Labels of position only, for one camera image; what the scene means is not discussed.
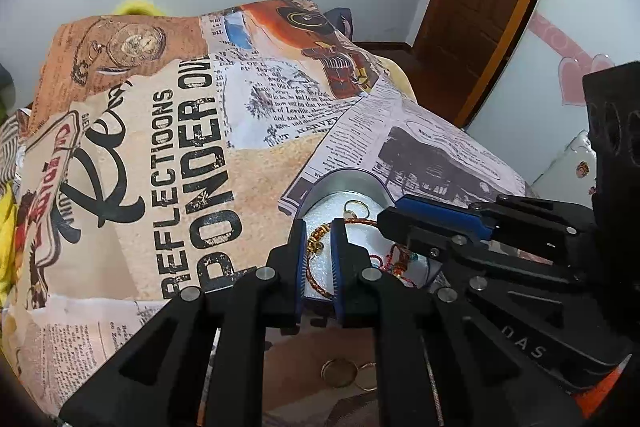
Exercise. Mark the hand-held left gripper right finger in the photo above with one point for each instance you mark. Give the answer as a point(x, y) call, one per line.
point(336, 267)

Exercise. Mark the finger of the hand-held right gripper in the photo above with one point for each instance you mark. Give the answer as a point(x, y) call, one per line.
point(440, 217)
point(415, 232)

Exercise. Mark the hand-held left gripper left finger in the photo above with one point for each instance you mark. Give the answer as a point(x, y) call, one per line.
point(300, 267)

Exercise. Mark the heart-shaped tin box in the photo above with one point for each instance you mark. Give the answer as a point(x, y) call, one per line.
point(350, 187)

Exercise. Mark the large gold hoop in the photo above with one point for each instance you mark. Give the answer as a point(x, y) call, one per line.
point(325, 374)

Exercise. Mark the thin gold hoop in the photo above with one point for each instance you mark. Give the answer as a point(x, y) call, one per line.
point(369, 389)

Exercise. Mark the printed blanket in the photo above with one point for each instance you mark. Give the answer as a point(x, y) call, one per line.
point(150, 157)

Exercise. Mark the brown wooden door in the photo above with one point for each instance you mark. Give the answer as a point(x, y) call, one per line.
point(480, 7)

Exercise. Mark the dark backpack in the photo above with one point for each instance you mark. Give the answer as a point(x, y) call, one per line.
point(340, 24)

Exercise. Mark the white heart-patterned wardrobe door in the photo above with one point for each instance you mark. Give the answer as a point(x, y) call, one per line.
point(565, 17)

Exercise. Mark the yellow cloth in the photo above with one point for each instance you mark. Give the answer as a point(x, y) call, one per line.
point(7, 247)

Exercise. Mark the striped bedsheet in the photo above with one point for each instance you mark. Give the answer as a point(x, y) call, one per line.
point(12, 147)

